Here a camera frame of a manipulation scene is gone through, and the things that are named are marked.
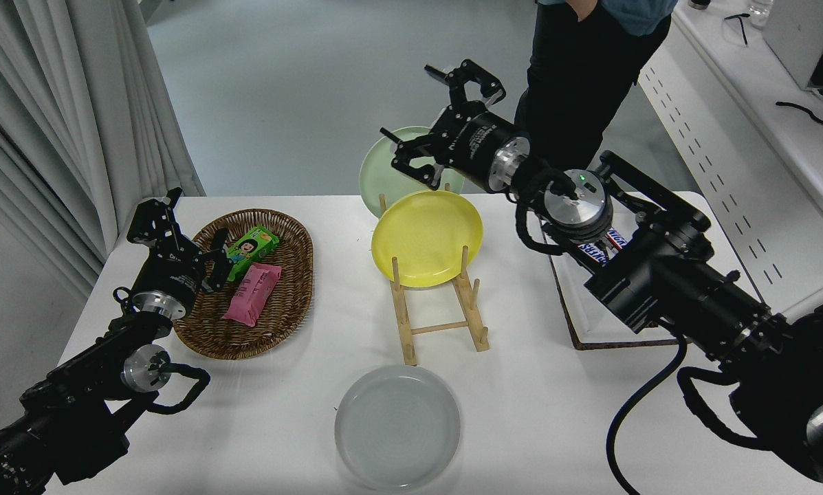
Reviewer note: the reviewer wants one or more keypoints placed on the black glasses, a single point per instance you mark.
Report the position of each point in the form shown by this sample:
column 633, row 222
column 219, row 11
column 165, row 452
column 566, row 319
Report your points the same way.
column 742, row 27

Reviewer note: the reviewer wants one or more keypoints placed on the silver laptop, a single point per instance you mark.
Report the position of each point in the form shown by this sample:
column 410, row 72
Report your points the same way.
column 793, row 34

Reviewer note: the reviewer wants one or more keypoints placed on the white curtain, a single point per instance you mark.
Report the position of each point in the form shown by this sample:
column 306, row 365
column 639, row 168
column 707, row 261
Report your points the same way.
column 74, row 103

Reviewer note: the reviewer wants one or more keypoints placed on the green snack pack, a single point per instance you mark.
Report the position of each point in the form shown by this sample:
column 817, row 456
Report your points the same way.
column 249, row 249

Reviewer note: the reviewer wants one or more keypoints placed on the grey plate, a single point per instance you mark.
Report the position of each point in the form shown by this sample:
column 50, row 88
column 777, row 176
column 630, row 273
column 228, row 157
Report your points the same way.
column 397, row 426

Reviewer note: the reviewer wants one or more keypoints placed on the yellow plate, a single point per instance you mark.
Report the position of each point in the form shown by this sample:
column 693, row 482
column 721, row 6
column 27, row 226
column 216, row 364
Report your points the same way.
column 425, row 237

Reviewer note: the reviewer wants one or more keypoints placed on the wooden plate rack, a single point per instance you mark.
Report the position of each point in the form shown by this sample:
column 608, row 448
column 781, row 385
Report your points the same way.
column 402, row 323

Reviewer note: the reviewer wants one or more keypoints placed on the pale green plate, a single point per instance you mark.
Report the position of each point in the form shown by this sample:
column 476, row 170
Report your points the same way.
column 382, row 180

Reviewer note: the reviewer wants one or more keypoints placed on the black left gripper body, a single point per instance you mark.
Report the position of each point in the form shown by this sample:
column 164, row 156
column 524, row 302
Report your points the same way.
column 170, row 278

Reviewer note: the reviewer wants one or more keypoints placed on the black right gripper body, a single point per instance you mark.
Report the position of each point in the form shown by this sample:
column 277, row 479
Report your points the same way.
column 469, row 148

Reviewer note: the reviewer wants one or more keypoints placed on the long white side table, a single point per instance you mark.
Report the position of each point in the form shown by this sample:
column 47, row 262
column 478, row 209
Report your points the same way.
column 727, row 158

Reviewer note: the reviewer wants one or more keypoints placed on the pink snack pack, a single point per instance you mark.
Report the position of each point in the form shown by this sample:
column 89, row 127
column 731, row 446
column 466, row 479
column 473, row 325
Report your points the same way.
column 251, row 294

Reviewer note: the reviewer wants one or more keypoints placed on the person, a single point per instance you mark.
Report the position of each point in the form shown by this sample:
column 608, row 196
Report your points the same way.
column 576, row 82

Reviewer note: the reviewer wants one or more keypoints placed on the white tray with cork rim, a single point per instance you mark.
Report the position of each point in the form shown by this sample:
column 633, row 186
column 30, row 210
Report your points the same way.
column 590, row 317

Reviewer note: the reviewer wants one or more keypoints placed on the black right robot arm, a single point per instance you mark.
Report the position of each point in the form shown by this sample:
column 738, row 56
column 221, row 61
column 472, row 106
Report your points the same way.
column 672, row 282

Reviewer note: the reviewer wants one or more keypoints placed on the brown wicker basket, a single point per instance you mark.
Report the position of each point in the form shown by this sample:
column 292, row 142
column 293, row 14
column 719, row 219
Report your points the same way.
column 284, row 309

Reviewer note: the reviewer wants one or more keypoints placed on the clear bottle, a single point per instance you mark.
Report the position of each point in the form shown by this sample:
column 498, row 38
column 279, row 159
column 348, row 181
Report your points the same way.
column 762, row 10

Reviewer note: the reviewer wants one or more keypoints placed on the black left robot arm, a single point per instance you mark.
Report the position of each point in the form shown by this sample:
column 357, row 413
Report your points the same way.
column 74, row 405

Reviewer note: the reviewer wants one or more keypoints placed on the person's forearm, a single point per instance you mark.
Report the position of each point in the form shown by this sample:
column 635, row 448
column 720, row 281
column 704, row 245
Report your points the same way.
column 582, row 8

